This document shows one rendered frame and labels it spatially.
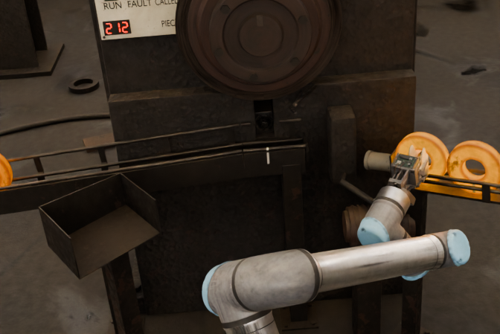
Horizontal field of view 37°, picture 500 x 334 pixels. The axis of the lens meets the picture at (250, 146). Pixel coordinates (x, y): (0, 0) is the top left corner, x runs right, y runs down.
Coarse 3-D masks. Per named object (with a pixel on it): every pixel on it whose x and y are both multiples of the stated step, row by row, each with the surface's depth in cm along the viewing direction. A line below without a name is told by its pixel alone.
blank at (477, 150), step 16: (464, 144) 205; (480, 144) 203; (448, 160) 210; (464, 160) 207; (480, 160) 204; (496, 160) 202; (464, 176) 209; (480, 176) 209; (496, 176) 204; (480, 192) 209
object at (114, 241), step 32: (96, 192) 217; (128, 192) 220; (64, 224) 214; (96, 224) 219; (128, 224) 216; (64, 256) 203; (96, 256) 206; (128, 256) 216; (128, 288) 220; (128, 320) 225
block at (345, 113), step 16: (336, 112) 227; (352, 112) 226; (336, 128) 224; (352, 128) 225; (336, 144) 227; (352, 144) 227; (336, 160) 230; (352, 160) 230; (336, 176) 233; (352, 176) 233
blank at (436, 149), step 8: (408, 136) 215; (416, 136) 213; (424, 136) 212; (432, 136) 212; (400, 144) 217; (408, 144) 215; (416, 144) 214; (424, 144) 212; (432, 144) 211; (440, 144) 211; (400, 152) 218; (432, 152) 212; (440, 152) 211; (448, 152) 212; (432, 160) 213; (440, 160) 212; (432, 168) 214; (440, 168) 213
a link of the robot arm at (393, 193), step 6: (390, 186) 200; (384, 192) 199; (390, 192) 198; (396, 192) 198; (402, 192) 199; (396, 198) 197; (402, 198) 198; (408, 198) 200; (402, 204) 197; (408, 204) 200
